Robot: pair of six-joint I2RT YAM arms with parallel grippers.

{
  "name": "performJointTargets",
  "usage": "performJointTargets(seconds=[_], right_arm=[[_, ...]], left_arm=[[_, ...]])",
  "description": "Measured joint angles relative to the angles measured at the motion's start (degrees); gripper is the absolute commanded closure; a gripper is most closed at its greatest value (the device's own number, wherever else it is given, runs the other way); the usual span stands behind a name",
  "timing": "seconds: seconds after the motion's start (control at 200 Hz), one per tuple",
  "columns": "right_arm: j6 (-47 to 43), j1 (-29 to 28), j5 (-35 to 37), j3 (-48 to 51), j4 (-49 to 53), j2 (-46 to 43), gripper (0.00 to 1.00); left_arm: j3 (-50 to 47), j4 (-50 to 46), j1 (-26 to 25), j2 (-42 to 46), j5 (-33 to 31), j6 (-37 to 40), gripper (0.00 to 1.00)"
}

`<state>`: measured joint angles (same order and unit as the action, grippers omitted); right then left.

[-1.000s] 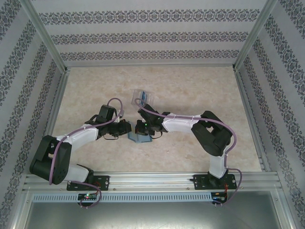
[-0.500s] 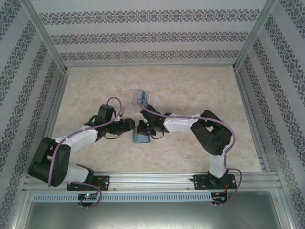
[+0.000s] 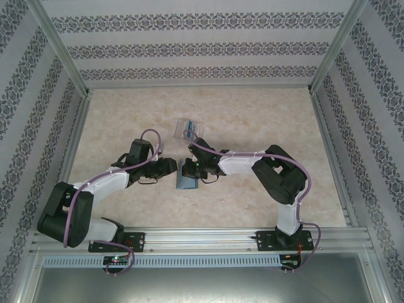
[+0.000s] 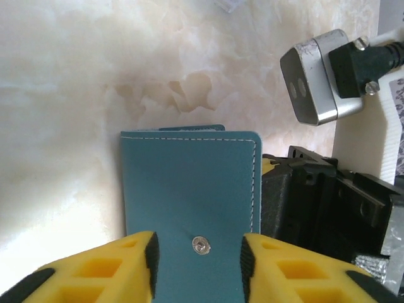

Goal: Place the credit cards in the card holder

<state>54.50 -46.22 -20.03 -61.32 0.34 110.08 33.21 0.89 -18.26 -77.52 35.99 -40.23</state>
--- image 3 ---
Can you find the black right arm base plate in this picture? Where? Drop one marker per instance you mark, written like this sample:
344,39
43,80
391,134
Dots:
265,241

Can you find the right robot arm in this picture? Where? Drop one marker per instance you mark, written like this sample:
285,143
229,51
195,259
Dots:
284,183

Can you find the grey metal shelf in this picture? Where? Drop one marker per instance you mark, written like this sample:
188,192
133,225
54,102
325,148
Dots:
202,287

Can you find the aluminium frame post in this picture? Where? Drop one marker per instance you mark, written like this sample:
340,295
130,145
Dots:
338,47
61,47

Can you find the clear plastic card box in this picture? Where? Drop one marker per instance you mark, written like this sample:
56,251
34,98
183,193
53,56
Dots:
180,129

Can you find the blue credit card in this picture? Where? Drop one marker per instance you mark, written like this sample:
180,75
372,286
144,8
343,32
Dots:
190,127

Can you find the aluminium side rail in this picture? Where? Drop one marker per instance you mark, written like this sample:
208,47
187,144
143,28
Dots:
76,132
324,132

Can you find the aluminium back rail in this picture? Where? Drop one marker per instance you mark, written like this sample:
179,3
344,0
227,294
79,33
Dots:
199,86

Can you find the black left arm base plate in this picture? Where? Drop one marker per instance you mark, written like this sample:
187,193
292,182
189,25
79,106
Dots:
137,241

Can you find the teal leather card holder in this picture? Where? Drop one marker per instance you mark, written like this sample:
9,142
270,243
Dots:
186,183

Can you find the small circuit board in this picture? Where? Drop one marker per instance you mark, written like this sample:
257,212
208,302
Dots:
116,260

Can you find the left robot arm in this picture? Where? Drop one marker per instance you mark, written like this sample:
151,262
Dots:
79,214

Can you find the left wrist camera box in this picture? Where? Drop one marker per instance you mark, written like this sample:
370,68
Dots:
158,151

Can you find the aluminium mounting rail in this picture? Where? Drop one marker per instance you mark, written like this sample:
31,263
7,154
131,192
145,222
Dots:
202,240

